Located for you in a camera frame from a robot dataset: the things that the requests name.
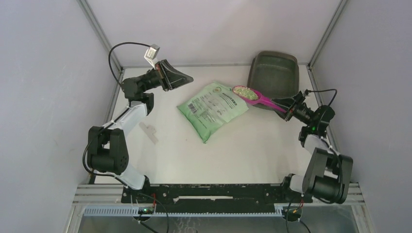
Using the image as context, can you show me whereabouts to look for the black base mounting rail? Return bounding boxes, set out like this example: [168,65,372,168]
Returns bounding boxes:
[121,181,313,212]

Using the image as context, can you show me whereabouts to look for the white slotted cable duct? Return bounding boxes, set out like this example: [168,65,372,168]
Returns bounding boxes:
[83,205,287,217]

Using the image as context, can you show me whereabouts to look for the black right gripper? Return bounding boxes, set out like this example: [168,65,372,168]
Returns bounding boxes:
[269,92,314,127]

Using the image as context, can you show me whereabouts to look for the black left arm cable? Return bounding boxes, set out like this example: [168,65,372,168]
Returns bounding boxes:
[82,42,152,181]

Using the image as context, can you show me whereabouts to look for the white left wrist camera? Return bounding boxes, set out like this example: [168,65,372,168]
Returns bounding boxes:
[144,44,160,68]

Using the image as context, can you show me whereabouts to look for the dark grey litter box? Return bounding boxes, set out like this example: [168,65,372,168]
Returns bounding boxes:
[247,50,300,99]

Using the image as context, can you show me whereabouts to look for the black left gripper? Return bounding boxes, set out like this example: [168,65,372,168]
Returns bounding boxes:
[138,60,193,92]

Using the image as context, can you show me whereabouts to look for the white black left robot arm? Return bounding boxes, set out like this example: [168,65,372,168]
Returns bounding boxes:
[82,59,193,202]

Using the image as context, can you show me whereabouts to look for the magenta plastic scoop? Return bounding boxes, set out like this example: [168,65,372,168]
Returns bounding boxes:
[232,85,286,113]

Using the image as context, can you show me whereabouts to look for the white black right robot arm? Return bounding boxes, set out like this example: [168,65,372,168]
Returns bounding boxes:
[272,90,353,204]

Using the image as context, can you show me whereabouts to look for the green litter pellets in scoop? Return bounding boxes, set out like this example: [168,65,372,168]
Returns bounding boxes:
[232,86,259,101]

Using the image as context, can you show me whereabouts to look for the green cat litter bag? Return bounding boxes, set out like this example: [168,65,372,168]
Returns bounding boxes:
[177,82,249,144]

